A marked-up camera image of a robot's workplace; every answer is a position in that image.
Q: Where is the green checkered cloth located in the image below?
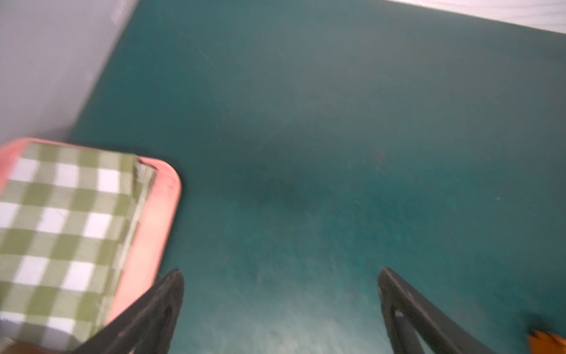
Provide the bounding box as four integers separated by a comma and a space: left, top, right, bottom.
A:
1, 143, 156, 350

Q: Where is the orange 2x2 lego brick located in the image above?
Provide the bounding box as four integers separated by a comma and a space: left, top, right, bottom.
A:
527, 330, 566, 354

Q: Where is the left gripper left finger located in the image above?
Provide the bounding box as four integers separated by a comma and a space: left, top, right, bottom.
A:
73, 269, 184, 354

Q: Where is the green table mat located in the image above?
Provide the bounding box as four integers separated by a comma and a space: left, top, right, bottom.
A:
69, 1, 565, 353

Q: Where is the pink tray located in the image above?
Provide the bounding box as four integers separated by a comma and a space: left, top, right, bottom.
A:
1, 138, 181, 324

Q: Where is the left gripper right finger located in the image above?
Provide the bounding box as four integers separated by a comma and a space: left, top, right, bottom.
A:
377, 268, 493, 353

